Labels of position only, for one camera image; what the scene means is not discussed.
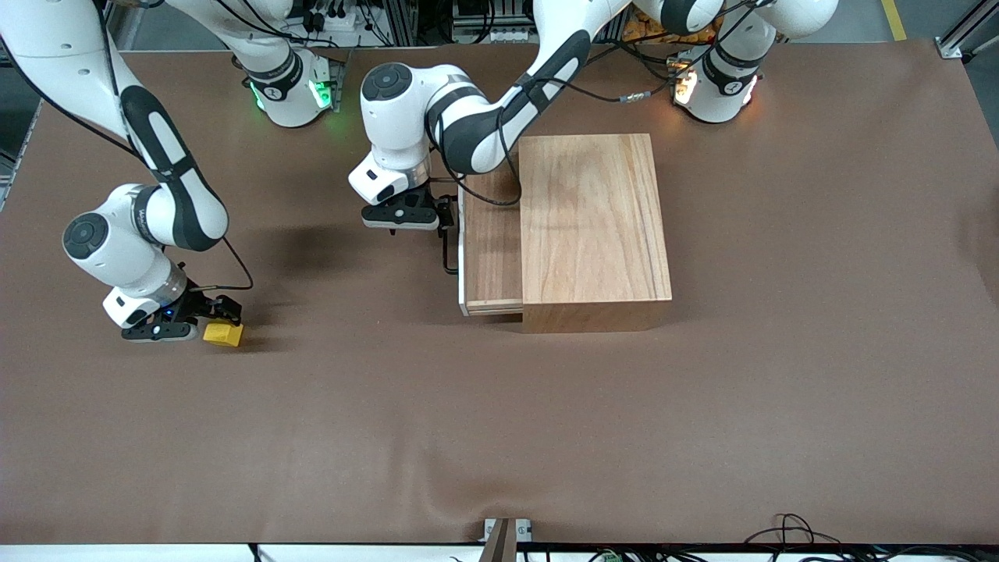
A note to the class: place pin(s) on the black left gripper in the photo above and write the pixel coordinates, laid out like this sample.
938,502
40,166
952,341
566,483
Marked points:
444,211

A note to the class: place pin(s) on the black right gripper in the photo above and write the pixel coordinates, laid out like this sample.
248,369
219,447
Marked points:
204,305

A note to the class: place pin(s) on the yellow cube block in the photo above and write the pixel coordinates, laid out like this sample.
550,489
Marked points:
222,336

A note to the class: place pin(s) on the wooden drawer with white front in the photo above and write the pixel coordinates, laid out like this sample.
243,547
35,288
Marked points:
492,250

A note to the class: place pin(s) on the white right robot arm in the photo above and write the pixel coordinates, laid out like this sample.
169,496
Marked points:
168,179

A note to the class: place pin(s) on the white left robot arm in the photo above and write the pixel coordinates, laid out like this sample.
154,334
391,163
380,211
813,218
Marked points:
468,125

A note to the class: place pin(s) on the wooden drawer cabinet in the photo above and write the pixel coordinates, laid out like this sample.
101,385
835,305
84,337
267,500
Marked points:
593,226

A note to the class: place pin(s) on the brown table cover sheet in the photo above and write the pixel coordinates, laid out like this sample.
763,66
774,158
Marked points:
499,421

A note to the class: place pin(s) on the white power strip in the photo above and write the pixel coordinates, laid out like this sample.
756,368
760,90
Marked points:
332,19

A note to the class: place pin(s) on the pile of orange objects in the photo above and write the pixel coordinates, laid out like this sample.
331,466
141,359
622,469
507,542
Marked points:
652,31

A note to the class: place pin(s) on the metal table clamp bracket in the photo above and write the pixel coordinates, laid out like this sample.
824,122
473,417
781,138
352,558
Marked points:
507,535

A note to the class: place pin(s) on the aluminium frame profile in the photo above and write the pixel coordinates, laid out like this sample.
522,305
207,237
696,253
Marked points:
964,31

